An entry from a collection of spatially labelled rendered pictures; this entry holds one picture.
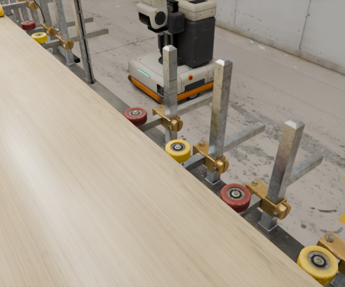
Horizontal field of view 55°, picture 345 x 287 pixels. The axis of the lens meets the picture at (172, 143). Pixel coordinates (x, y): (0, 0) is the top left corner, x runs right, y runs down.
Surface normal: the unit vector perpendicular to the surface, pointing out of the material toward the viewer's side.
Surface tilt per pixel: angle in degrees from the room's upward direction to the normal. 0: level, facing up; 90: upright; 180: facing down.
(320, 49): 90
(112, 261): 0
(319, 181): 0
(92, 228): 0
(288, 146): 90
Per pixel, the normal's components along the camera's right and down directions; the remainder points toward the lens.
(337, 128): -0.01, -0.79
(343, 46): -0.80, 0.38
